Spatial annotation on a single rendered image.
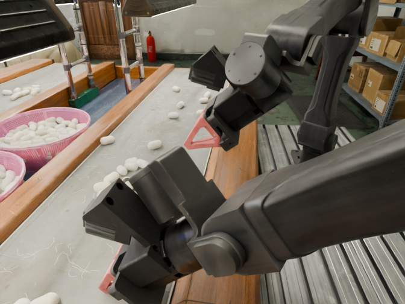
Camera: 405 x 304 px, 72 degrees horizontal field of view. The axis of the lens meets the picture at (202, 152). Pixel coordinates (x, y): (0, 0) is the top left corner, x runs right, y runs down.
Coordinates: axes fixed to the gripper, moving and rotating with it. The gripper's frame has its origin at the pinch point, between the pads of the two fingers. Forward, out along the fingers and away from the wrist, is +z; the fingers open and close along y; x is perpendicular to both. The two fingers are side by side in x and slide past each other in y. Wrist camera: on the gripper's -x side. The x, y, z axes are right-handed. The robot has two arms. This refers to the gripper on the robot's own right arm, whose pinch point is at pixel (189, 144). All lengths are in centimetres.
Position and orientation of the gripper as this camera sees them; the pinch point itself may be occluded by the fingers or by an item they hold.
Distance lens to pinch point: 51.5
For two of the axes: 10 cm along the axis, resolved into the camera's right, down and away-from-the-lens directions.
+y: -1.6, 5.0, -8.5
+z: -7.6, 4.9, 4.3
